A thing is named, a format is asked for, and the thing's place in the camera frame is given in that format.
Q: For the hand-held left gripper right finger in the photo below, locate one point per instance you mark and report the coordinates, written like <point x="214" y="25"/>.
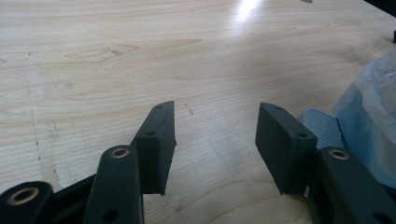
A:
<point x="280" y="149"/>

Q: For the translucent blue plastic bin bag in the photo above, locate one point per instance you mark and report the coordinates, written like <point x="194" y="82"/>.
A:
<point x="370" y="121"/>

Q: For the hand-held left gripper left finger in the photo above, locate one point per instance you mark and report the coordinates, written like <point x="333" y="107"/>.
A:
<point x="155" y="155"/>

